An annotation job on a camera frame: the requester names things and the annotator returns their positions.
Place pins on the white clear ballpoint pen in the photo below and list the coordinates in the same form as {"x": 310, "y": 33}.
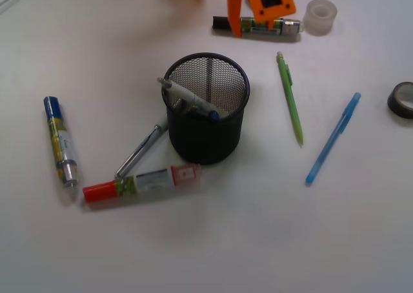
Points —
{"x": 190, "y": 97}

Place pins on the black mesh pen holder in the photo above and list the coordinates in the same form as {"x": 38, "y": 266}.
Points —
{"x": 220, "y": 81}

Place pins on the blue black ballpoint pen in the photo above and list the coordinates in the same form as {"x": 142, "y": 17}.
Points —
{"x": 202, "y": 115}

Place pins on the blue cap marker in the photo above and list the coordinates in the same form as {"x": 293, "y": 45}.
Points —
{"x": 62, "y": 149}

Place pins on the black tape roll right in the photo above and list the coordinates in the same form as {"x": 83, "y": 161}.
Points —
{"x": 398, "y": 98}

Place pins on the red cap marker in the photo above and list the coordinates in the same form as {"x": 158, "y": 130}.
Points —
{"x": 167, "y": 178}

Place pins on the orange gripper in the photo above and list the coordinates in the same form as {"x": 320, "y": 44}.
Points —
{"x": 263, "y": 10}

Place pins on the silver metal pen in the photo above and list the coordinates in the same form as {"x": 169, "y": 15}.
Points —
{"x": 158, "y": 130}

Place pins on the clear tape roll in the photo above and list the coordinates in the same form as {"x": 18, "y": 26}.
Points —
{"x": 319, "y": 17}

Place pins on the light blue ballpoint pen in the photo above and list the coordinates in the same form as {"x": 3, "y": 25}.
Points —
{"x": 338, "y": 130}

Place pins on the black cap marker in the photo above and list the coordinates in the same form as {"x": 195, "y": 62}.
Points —
{"x": 281, "y": 27}

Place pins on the green mechanical pencil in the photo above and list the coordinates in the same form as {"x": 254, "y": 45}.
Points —
{"x": 291, "y": 104}

